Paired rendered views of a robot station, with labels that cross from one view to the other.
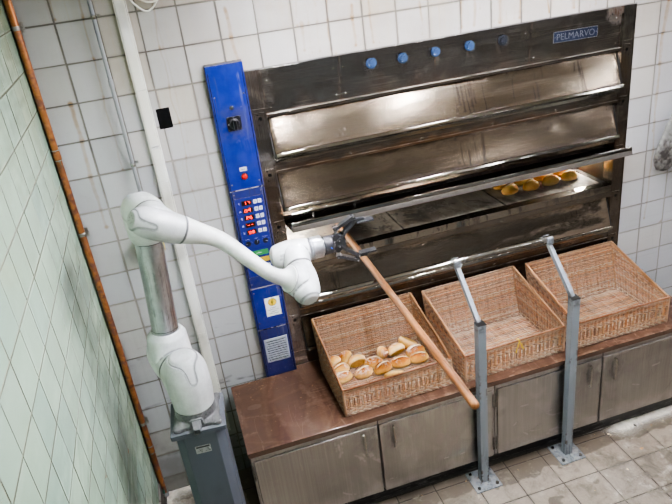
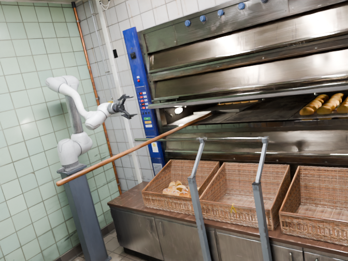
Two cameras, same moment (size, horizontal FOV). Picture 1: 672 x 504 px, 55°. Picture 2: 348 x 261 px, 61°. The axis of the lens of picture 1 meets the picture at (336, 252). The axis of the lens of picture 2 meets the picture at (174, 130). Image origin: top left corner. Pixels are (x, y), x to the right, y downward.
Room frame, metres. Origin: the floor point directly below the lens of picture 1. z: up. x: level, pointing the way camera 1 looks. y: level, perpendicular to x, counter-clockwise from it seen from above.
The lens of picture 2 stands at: (1.22, -2.14, 1.70)
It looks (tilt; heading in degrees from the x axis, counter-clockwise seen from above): 11 degrees down; 54
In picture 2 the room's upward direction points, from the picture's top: 11 degrees counter-clockwise
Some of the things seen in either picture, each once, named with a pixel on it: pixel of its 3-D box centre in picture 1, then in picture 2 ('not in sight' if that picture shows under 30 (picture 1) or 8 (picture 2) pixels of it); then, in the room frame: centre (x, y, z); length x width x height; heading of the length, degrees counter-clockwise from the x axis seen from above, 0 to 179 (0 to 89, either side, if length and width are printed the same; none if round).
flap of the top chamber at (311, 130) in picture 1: (455, 101); (236, 43); (3.04, -0.65, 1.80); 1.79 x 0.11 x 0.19; 103
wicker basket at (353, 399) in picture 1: (380, 350); (182, 184); (2.65, -0.15, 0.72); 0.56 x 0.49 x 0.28; 104
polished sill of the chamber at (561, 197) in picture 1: (457, 222); (249, 124); (3.07, -0.65, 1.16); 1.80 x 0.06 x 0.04; 103
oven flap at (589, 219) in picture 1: (460, 248); (250, 142); (3.04, -0.65, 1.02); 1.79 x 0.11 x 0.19; 103
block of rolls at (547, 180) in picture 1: (515, 168); (341, 101); (3.61, -1.12, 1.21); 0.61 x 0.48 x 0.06; 13
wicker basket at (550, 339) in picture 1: (491, 320); (245, 191); (2.79, -0.74, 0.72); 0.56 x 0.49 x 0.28; 105
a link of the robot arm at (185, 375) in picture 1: (186, 377); (67, 150); (2.01, 0.61, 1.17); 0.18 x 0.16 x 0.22; 29
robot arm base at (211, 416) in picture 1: (196, 411); (68, 165); (1.98, 0.60, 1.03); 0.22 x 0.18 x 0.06; 9
